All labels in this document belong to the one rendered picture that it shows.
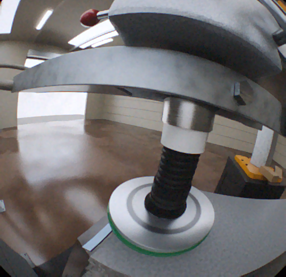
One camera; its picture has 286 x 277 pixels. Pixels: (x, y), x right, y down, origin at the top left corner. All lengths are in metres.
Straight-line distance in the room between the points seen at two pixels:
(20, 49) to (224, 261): 6.96
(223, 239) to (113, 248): 0.23
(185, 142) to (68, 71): 0.18
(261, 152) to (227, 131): 5.34
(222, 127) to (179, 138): 6.21
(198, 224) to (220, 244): 0.10
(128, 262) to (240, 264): 0.23
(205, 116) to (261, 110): 0.09
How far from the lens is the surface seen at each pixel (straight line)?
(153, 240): 0.19
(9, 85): 0.42
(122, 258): 0.23
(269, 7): 0.16
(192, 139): 0.15
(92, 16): 0.18
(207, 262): 0.27
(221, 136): 6.38
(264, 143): 1.18
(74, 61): 0.17
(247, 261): 0.33
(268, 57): 0.15
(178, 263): 0.25
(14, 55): 6.63
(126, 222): 0.20
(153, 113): 6.68
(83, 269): 0.27
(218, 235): 0.31
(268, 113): 0.20
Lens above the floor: 1.05
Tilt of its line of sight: 12 degrees down
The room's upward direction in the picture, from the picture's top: 8 degrees clockwise
